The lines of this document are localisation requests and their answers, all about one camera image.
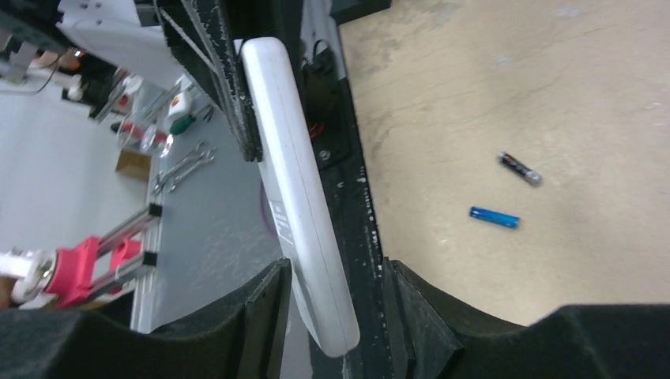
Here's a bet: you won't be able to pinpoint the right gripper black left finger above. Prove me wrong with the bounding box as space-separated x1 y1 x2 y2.
1 258 292 378

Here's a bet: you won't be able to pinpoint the red clamp fixture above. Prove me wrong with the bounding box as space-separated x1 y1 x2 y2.
1 203 163 308

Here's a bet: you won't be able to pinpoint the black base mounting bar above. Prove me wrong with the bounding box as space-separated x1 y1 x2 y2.
309 79 394 378

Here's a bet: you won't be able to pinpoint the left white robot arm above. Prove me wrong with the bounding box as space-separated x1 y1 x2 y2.
57 1 355 168

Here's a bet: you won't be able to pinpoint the cardboard box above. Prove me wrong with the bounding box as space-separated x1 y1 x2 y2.
115 149 152 182

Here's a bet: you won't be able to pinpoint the metal wrenches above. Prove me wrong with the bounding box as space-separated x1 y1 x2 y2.
151 141 216 196

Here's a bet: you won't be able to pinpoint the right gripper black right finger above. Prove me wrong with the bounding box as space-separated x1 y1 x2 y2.
382 260 669 378

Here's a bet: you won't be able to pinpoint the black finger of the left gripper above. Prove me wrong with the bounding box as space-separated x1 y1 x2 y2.
298 0 352 171
154 1 263 162

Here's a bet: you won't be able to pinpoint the green handled screwdriver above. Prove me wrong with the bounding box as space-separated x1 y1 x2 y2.
169 105 215 136

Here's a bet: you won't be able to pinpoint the blue battery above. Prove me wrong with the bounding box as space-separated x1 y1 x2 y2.
469 206 520 229

